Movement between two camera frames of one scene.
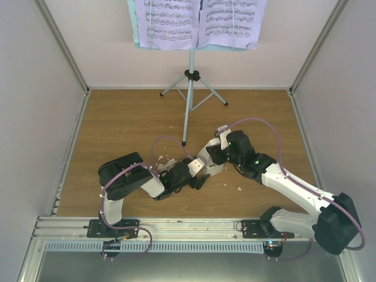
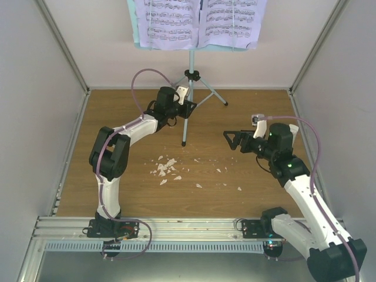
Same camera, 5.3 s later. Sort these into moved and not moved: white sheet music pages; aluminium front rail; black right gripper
Moved: black right gripper
Not moved: aluminium front rail; white sheet music pages
